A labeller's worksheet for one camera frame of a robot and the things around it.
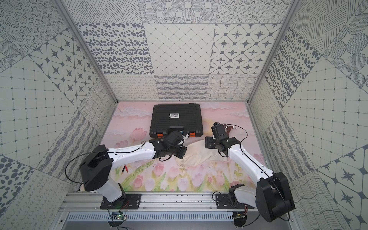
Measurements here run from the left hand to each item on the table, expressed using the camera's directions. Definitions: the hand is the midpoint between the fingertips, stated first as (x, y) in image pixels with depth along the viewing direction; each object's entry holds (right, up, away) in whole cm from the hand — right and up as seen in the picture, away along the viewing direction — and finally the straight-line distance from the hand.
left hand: (186, 147), depth 84 cm
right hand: (+16, +2, +2) cm, 16 cm away
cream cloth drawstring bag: (+6, -5, +4) cm, 9 cm away
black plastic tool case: (-14, +17, +17) cm, 28 cm away
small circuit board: (-34, -31, -14) cm, 48 cm away
